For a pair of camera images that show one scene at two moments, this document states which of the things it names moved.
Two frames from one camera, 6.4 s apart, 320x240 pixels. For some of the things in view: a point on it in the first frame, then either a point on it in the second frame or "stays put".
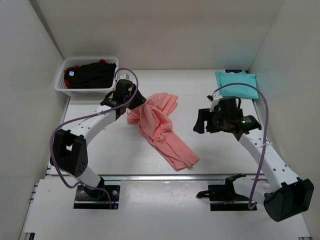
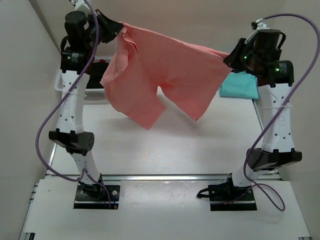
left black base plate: [87, 198] stays put
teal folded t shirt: [223, 78] stays put
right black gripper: [208, 119] → [240, 52]
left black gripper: [137, 100] → [104, 25]
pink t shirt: [155, 121] → [144, 61]
